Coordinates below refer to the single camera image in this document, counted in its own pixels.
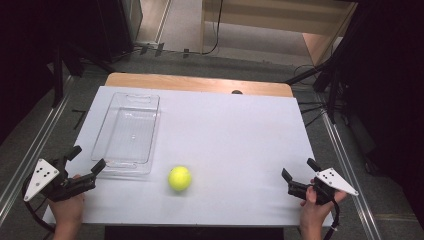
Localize black stand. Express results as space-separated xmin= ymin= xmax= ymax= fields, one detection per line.
xmin=46 ymin=39 xmax=116 ymax=109
xmin=284 ymin=49 xmax=348 ymax=125

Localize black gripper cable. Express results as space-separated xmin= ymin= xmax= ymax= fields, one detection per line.
xmin=321 ymin=199 xmax=341 ymax=240
xmin=20 ymin=179 xmax=56 ymax=234

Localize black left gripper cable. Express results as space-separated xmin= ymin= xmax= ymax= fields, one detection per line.
xmin=20 ymin=179 xmax=56 ymax=234

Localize metal floor rail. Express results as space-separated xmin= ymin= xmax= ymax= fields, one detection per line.
xmin=0 ymin=75 xmax=74 ymax=228
xmin=319 ymin=108 xmax=383 ymax=240

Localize person's right hand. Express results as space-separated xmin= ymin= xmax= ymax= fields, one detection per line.
xmin=298 ymin=179 xmax=349 ymax=235

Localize wooden cabinet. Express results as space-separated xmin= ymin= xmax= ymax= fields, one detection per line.
xmin=199 ymin=0 xmax=358 ymax=67

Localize person's left hand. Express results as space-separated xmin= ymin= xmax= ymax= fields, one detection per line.
xmin=47 ymin=174 xmax=87 ymax=234

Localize yellow tennis ball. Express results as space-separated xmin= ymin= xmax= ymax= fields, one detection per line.
xmin=167 ymin=165 xmax=193 ymax=192

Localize black floor cables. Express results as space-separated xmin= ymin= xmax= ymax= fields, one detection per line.
xmin=293 ymin=64 xmax=328 ymax=129

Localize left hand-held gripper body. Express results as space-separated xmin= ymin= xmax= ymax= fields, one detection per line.
xmin=23 ymin=156 xmax=98 ymax=203

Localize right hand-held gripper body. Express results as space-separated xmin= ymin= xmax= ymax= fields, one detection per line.
xmin=286 ymin=167 xmax=360 ymax=206

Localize black floor tape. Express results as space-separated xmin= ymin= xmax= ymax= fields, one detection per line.
xmin=71 ymin=108 xmax=88 ymax=131

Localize black hanging cable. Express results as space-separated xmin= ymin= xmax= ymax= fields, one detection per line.
xmin=200 ymin=0 xmax=224 ymax=56

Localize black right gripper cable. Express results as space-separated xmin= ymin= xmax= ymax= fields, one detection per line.
xmin=321 ymin=199 xmax=341 ymax=240

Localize clear plastic container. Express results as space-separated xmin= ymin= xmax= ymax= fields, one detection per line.
xmin=90 ymin=91 xmax=161 ymax=176

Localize wooden table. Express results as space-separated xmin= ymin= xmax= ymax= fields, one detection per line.
xmin=104 ymin=72 xmax=295 ymax=99

